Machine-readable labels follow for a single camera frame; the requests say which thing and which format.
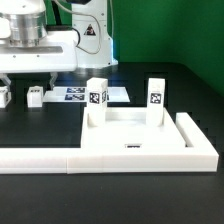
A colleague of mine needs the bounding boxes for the white L-shaped obstacle fence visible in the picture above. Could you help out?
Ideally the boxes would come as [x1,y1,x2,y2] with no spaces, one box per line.
[0,113,219,174]

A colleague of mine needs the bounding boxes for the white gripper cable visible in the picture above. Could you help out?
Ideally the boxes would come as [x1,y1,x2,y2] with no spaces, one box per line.
[53,0,103,56]

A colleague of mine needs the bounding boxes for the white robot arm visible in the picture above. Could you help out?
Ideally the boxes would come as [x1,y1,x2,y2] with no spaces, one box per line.
[0,0,118,86]

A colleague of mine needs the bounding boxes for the white marker sheet with tags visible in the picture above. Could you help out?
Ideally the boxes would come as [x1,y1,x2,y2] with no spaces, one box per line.
[43,86,130,103]

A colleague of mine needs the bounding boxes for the white square table top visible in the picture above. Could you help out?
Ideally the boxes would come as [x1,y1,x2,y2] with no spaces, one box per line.
[81,107,186,150]

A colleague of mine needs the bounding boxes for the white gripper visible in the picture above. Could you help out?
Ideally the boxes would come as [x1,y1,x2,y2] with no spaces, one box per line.
[0,30,78,90]

